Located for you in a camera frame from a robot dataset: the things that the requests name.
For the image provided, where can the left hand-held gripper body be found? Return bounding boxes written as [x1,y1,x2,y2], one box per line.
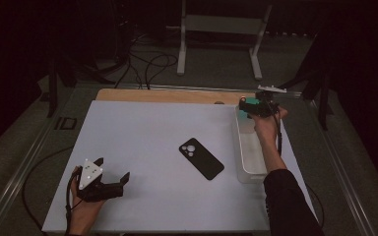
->
[76,158,125,203]

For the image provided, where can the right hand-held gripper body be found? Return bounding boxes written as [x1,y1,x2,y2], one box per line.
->
[250,85,287,119]

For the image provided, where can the white plastic bin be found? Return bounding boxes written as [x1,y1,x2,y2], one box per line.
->
[232,104,277,185]

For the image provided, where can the black phone case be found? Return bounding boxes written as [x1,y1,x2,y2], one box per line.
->
[178,137,225,181]

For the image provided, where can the person's right hand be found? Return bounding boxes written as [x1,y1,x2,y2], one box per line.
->
[248,106,289,143]

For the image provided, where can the person's left hand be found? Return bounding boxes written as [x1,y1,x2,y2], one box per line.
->
[68,165,106,236]

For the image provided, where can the white table board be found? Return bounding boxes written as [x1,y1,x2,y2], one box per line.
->
[41,99,319,234]

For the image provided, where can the dark stand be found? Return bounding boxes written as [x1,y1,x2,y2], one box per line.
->
[45,48,116,119]
[265,32,336,132]

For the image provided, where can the wooden table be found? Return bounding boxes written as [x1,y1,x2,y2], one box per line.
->
[95,88,260,106]

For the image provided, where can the white metal stand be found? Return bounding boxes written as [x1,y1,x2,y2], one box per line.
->
[165,0,274,82]

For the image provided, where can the left hand-held gripper cable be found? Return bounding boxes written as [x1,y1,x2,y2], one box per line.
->
[22,147,80,236]

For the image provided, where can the hand-held gripper cable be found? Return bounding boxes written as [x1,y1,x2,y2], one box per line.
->
[265,99,325,230]
[22,147,80,236]

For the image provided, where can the right hand-held gripper cable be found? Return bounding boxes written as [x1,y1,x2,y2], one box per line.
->
[265,99,325,230]

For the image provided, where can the black rectangular frame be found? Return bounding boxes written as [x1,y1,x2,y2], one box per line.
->
[54,116,78,131]

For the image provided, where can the metal rail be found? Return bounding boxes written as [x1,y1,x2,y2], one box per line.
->
[306,97,378,236]
[0,94,80,236]

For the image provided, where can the black floor cables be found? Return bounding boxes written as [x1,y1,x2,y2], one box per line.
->
[114,32,180,90]

